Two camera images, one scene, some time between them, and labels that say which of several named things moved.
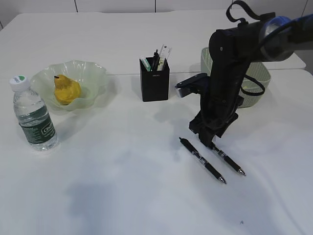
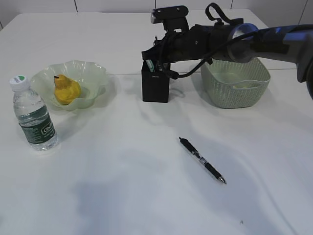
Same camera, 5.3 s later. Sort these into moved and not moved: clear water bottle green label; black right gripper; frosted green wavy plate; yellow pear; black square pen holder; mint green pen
Moved: black right gripper; mint green pen
Not moved: clear water bottle green label; yellow pear; black square pen holder; frosted green wavy plate
